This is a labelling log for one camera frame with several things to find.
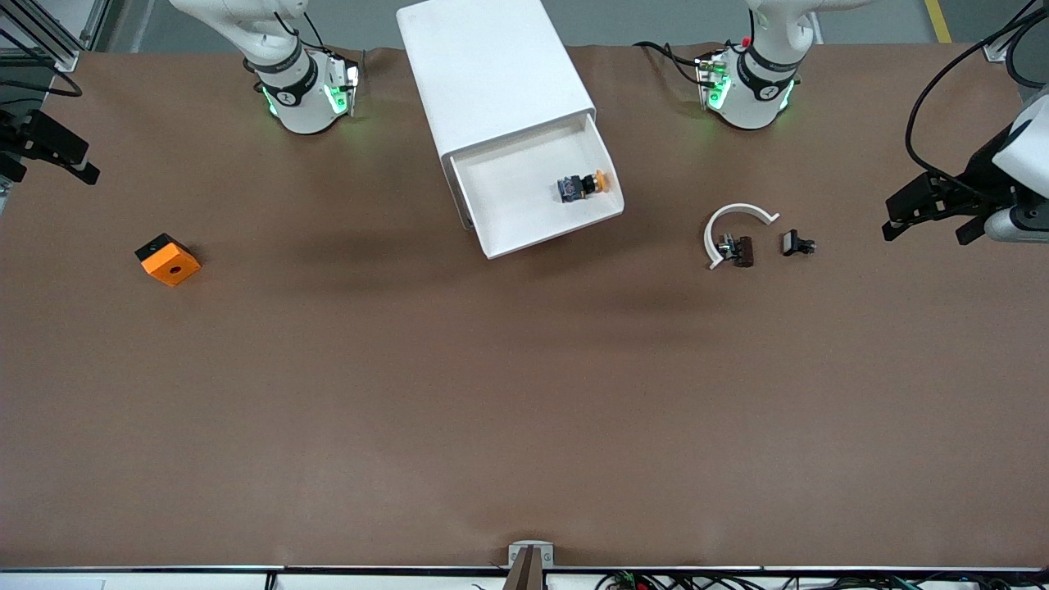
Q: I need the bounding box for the orange push button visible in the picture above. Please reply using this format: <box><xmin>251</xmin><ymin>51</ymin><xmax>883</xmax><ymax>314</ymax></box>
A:
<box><xmin>557</xmin><ymin>168</ymin><xmax>613</xmax><ymax>204</ymax></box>

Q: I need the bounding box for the orange and black cube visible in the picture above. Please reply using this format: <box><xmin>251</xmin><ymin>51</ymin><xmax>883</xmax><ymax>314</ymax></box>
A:
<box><xmin>134</xmin><ymin>233</ymin><xmax>202</xmax><ymax>288</ymax></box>

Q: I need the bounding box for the white curved pipe clamp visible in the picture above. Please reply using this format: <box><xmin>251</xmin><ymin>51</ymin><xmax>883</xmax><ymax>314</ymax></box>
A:
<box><xmin>703</xmin><ymin>202</ymin><xmax>780</xmax><ymax>270</ymax></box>

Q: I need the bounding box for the brown table cover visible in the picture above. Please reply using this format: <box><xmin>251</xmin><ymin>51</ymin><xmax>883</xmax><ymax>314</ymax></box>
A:
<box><xmin>0</xmin><ymin>43</ymin><xmax>1049</xmax><ymax>570</ymax></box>

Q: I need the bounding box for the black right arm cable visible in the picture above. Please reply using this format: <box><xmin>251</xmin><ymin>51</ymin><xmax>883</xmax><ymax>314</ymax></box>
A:
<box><xmin>0</xmin><ymin>49</ymin><xmax>84</xmax><ymax>101</ymax></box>

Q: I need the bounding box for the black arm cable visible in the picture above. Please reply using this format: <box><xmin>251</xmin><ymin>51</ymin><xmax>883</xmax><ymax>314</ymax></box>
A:
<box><xmin>906</xmin><ymin>7</ymin><xmax>1049</xmax><ymax>202</ymax></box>
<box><xmin>0</xmin><ymin>49</ymin><xmax>84</xmax><ymax>101</ymax></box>

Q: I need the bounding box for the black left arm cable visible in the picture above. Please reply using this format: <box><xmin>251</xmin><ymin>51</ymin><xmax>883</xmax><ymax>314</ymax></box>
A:
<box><xmin>906</xmin><ymin>7</ymin><xmax>1049</xmax><ymax>202</ymax></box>

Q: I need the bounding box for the aluminium frame post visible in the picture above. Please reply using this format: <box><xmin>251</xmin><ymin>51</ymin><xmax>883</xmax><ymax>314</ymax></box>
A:
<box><xmin>979</xmin><ymin>0</ymin><xmax>1049</xmax><ymax>64</ymax></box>
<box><xmin>0</xmin><ymin>0</ymin><xmax>111</xmax><ymax>80</ymax></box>

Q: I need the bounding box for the black base cable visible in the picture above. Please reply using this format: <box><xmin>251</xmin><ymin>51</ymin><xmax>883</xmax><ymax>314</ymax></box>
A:
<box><xmin>633</xmin><ymin>39</ymin><xmax>707</xmax><ymax>87</ymax></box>

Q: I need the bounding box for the grey metal bracket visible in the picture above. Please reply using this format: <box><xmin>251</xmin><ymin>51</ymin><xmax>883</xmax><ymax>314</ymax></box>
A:
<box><xmin>508</xmin><ymin>540</ymin><xmax>555</xmax><ymax>568</ymax></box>

